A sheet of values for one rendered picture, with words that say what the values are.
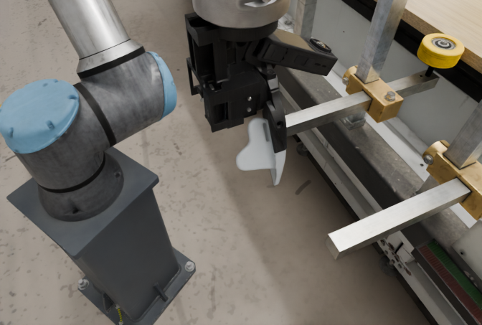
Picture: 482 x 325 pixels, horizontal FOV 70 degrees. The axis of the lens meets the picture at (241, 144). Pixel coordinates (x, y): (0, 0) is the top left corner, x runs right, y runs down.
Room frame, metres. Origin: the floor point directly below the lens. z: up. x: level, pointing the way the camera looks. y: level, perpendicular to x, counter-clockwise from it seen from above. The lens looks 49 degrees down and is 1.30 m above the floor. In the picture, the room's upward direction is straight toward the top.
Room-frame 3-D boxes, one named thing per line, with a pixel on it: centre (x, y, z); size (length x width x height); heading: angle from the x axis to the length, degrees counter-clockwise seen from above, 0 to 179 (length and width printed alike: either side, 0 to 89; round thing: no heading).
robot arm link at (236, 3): (0.31, 0.00, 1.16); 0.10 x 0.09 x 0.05; 25
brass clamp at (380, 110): (0.58, -0.28, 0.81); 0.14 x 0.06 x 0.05; 24
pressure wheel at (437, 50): (0.62, -0.41, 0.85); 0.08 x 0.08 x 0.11
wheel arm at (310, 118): (0.54, -0.23, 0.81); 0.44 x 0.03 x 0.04; 114
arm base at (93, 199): (0.48, 0.38, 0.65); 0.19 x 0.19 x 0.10
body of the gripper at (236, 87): (0.31, 0.01, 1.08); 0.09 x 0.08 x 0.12; 115
